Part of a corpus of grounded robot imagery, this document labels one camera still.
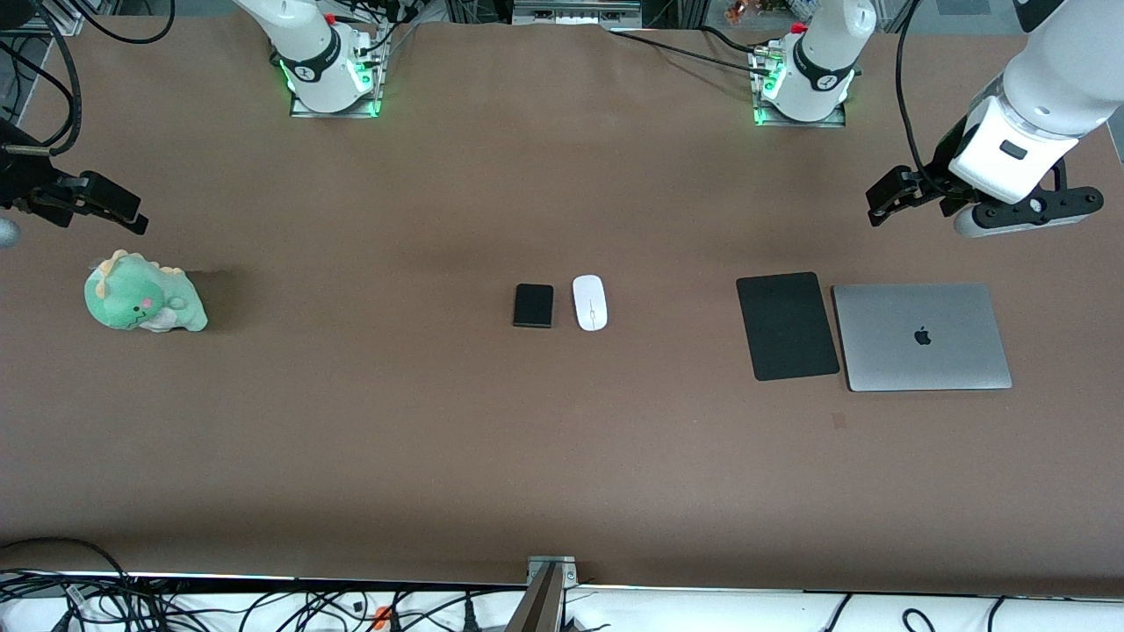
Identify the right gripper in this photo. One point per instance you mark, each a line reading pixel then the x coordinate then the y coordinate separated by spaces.
pixel 26 189

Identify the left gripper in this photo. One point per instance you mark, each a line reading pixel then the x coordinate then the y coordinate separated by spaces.
pixel 933 180

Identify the white computer mouse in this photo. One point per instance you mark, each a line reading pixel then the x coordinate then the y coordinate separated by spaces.
pixel 590 303

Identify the black phone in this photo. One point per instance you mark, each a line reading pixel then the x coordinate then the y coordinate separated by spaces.
pixel 533 305

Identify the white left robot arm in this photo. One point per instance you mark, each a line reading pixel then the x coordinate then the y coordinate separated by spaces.
pixel 1054 70

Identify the black mouse pad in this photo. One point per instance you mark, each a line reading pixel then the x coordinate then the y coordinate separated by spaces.
pixel 788 326

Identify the green dinosaur plush toy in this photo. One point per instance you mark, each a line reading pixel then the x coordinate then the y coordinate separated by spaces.
pixel 140 298

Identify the silver laptop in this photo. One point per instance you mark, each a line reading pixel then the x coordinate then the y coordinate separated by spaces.
pixel 922 338

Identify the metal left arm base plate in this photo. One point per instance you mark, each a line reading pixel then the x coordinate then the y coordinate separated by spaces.
pixel 839 114

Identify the aluminium frame rail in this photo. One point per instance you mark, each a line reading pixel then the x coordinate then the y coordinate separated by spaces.
pixel 575 10

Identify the metal table bracket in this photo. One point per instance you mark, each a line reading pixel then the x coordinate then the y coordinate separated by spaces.
pixel 549 588

